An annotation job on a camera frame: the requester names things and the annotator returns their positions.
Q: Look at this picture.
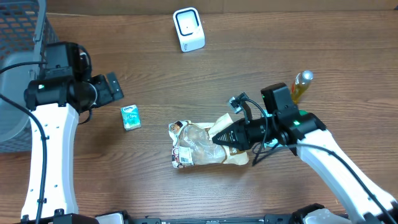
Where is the teal tissue pack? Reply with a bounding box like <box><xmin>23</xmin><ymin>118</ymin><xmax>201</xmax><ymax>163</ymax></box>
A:
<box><xmin>121</xmin><ymin>105</ymin><xmax>141</xmax><ymax>131</ymax></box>

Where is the brown nut pouch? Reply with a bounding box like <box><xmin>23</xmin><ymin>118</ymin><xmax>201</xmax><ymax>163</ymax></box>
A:
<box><xmin>169</xmin><ymin>113</ymin><xmax>249</xmax><ymax>168</ymax></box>

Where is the yellow drink bottle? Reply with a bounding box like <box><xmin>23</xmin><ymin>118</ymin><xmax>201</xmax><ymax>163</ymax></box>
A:
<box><xmin>291</xmin><ymin>70</ymin><xmax>313</xmax><ymax>105</ymax></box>

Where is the teal snack packet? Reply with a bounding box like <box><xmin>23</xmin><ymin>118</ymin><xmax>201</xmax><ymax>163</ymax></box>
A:
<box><xmin>267</xmin><ymin>139</ymin><xmax>279</xmax><ymax>147</ymax></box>

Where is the green lid jar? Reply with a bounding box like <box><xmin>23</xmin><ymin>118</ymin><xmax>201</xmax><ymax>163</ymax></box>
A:
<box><xmin>299</xmin><ymin>110</ymin><xmax>308</xmax><ymax>116</ymax></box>

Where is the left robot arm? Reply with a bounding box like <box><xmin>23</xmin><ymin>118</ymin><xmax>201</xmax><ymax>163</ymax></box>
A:
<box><xmin>21</xmin><ymin>42</ymin><xmax>124</xmax><ymax>223</ymax></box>

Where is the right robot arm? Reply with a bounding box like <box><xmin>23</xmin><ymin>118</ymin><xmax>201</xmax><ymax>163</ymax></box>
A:
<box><xmin>212</xmin><ymin>83</ymin><xmax>397</xmax><ymax>223</ymax></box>

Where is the white barcode scanner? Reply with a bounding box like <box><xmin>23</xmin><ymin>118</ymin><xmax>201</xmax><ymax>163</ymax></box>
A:
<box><xmin>173</xmin><ymin>7</ymin><xmax>205</xmax><ymax>52</ymax></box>

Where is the grey plastic mesh basket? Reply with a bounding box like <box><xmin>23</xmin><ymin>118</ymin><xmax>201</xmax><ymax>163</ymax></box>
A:
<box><xmin>1</xmin><ymin>0</ymin><xmax>58</xmax><ymax>153</ymax></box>

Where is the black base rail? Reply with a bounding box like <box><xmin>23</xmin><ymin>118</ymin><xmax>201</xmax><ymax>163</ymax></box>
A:
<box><xmin>96</xmin><ymin>213</ymin><xmax>352</xmax><ymax>224</ymax></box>

